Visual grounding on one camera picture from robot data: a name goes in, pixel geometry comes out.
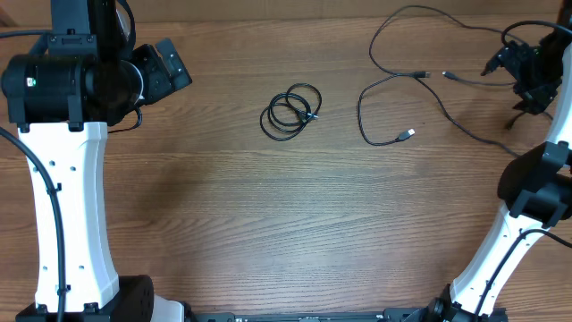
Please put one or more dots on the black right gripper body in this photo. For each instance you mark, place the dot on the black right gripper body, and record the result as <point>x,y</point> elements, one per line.
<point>512,63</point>

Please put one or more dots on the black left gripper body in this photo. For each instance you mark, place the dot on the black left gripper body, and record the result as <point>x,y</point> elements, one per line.
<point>155,83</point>

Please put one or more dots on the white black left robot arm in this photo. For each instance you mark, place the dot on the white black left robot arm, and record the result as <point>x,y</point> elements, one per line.
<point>65,105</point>

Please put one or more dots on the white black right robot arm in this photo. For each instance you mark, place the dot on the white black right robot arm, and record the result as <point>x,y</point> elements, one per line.
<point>535,195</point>

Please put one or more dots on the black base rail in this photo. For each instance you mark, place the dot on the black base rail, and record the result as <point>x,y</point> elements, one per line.
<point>308,316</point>

